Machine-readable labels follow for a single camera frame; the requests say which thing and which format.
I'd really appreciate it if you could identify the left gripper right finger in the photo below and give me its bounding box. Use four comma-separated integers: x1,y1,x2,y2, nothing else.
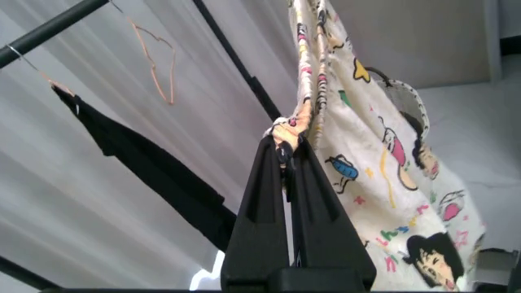
289,140,378,291

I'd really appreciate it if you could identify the white laundry basket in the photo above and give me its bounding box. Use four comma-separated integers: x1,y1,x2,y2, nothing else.
363,66,431,142

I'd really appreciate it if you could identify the pink clothes hanger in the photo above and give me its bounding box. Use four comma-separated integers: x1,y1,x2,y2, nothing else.
108,0,177,106
6,43,77,98

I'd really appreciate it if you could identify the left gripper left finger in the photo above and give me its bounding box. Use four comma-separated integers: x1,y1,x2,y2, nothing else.
220,135,294,291

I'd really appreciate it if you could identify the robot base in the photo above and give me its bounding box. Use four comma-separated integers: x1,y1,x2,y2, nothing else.
471,247,521,292

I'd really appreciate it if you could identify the black garment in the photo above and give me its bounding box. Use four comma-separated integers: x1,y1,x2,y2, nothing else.
50,83,238,252

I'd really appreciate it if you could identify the white curtain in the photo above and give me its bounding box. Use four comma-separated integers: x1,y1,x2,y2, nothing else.
0,0,302,291

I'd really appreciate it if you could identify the cream printed garment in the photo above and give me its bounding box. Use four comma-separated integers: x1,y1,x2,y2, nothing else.
263,0,488,292

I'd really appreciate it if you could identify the black clothes rack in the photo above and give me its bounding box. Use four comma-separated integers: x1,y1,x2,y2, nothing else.
0,0,282,291

